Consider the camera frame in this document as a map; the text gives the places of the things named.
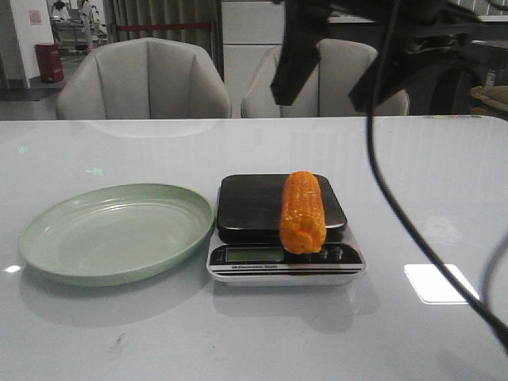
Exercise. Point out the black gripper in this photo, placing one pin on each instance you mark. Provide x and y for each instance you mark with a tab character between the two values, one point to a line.
422	37

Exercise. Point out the orange corn cob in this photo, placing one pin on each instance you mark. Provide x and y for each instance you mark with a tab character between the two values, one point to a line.
302	226

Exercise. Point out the right grey upholstered chair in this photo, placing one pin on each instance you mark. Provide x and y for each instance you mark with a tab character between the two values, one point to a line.
325	93

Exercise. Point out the grey upholstered chair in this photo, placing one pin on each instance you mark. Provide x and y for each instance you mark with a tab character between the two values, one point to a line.
325	93
146	78

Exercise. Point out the white cabinet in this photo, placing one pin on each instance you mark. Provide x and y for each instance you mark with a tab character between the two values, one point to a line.
248	29

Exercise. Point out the grey counter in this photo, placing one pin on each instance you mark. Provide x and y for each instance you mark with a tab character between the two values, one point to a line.
368	32

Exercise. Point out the dark appliance at right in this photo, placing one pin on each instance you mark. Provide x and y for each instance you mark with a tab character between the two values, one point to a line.
485	65

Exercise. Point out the tan cushion at right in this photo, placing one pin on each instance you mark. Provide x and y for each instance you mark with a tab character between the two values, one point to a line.
490	101

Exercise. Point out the left grey upholstered chair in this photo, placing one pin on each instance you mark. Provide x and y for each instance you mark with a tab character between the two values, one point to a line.
146	78

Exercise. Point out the black digital kitchen scale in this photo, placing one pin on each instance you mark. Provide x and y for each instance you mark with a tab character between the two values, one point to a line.
245	249

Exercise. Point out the light green plate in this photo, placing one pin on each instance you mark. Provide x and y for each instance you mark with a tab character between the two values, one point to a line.
117	235

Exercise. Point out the red trash bin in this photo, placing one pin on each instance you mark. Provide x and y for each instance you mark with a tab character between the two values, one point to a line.
49	63

